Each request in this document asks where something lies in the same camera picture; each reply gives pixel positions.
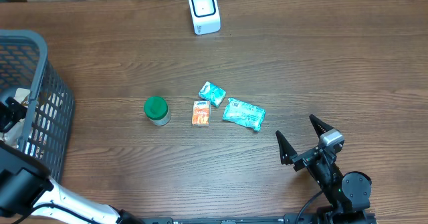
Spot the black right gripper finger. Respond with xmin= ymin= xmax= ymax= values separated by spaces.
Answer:
xmin=276 ymin=130 xmax=298 ymax=165
xmin=309 ymin=114 xmax=333 ymax=138

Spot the teal wet wipes pack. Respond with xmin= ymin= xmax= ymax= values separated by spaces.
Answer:
xmin=223 ymin=98 xmax=265 ymax=131

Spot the teal tissue pack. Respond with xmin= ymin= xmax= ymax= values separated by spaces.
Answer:
xmin=198 ymin=82 xmax=226 ymax=108

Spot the orange tissue pack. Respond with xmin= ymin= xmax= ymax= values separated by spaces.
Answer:
xmin=191 ymin=100 xmax=211 ymax=127

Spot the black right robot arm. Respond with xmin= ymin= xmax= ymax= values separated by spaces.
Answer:
xmin=276 ymin=114 xmax=377 ymax=223

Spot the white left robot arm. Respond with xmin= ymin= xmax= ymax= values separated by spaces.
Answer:
xmin=1 ymin=142 xmax=143 ymax=223

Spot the white barcode scanner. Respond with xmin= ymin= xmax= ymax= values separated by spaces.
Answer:
xmin=188 ymin=0 xmax=221 ymax=35

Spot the grey plastic basket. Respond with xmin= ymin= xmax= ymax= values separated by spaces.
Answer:
xmin=1 ymin=29 xmax=75 ymax=182

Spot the green lid jar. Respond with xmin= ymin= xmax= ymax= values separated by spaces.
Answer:
xmin=144 ymin=96 xmax=171 ymax=126

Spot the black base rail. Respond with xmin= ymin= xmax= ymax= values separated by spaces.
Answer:
xmin=141 ymin=213 xmax=378 ymax=224

